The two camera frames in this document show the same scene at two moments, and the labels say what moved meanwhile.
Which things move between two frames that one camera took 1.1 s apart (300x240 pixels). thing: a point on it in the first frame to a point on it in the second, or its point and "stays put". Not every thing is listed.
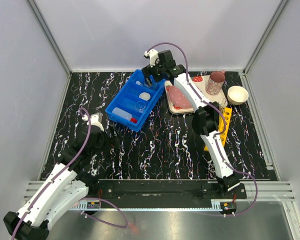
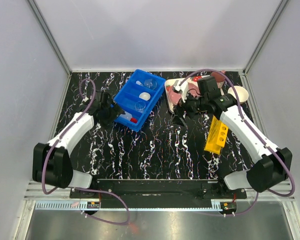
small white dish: x=144 y=96 stays put
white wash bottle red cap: x=120 y=112 stays put
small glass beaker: x=140 y=106 stays put
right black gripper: x=148 y=71 to x=184 y=107
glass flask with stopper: x=148 y=83 stays put
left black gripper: x=113 y=142 to x=115 y=112
